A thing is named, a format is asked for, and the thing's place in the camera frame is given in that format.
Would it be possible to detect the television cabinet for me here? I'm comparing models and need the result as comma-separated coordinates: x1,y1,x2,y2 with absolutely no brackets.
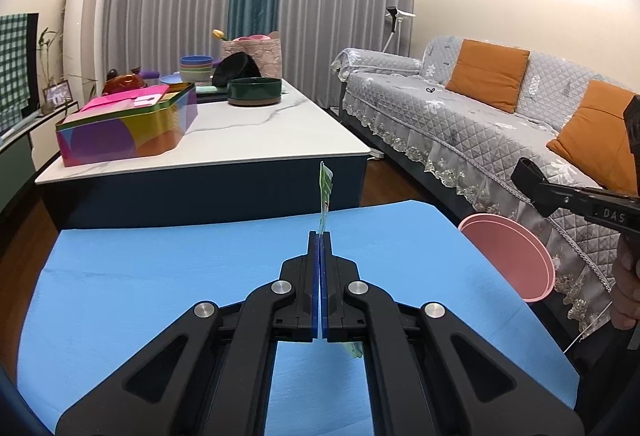
0,101,81,217

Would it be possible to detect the white-topped coffee table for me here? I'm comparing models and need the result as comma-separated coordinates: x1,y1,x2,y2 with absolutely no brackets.
35,76,373,232

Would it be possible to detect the green checked cloth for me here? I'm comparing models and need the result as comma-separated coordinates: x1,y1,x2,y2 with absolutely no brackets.
0,14,31,132

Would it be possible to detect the small photo frame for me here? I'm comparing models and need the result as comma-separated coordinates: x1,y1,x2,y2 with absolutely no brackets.
42,80,73,109

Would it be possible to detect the blue mat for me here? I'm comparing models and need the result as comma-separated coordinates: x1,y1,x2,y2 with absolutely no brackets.
15,199,581,436

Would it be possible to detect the grey quilted sofa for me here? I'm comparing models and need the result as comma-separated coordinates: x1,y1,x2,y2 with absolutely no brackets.
331,35,640,342

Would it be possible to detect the white floor lamp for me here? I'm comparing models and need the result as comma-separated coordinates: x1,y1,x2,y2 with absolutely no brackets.
382,5,417,53

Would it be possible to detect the white standing air conditioner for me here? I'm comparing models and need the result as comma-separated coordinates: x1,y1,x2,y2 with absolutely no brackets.
64,0,117,92

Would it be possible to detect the brown teapot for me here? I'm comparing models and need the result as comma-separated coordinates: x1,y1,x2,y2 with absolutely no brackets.
102,69,151,96

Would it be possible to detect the bamboo plant in vase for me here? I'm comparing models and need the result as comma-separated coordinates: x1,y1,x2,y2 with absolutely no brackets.
37,27,67,114

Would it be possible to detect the black television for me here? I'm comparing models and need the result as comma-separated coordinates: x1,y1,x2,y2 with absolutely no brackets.
0,13,40,137

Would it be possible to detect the colourful tin box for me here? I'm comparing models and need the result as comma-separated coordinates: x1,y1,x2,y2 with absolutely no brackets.
55,84,199,168

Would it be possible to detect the black hat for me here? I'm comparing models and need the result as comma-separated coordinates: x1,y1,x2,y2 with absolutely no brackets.
211,51,262,87

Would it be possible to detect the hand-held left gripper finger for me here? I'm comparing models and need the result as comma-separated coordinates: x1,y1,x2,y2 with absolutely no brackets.
320,231,585,436
55,231,321,436

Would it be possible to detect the orange cushion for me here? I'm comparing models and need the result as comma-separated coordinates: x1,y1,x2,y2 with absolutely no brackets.
546,79,640,204
445,39,531,113

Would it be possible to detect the pink fabric basket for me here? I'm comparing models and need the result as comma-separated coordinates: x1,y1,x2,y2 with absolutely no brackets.
221,30,282,80

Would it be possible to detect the stack of coloured bowls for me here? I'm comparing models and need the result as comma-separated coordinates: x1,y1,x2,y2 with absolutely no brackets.
179,55,214,86

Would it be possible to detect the green printed packet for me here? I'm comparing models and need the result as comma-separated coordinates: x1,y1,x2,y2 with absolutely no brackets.
318,161,365,361

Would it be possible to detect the pink paper envelope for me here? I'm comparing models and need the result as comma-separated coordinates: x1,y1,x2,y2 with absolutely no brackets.
77,85,171,113

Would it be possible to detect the person's right hand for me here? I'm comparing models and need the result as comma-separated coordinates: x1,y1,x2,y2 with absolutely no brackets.
611,231,640,331

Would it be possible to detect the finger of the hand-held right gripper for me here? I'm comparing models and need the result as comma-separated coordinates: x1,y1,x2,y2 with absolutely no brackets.
511,157,596,218

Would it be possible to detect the pink plastic bin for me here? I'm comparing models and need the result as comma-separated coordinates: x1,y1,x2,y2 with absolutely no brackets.
457,213,557,302

